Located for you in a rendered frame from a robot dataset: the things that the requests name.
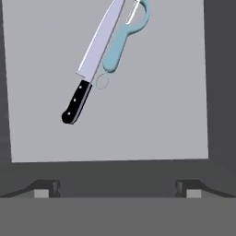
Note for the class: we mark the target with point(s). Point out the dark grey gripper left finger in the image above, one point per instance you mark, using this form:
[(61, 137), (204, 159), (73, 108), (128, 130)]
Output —
[(46, 186)]

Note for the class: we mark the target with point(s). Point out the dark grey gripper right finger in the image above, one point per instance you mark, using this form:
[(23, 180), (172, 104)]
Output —
[(188, 186)]

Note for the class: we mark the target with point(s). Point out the open grey drawer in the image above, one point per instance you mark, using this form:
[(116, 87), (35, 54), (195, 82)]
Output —
[(147, 107)]

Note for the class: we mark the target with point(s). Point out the light blue vegetable peeler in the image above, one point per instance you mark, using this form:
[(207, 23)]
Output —
[(116, 49)]

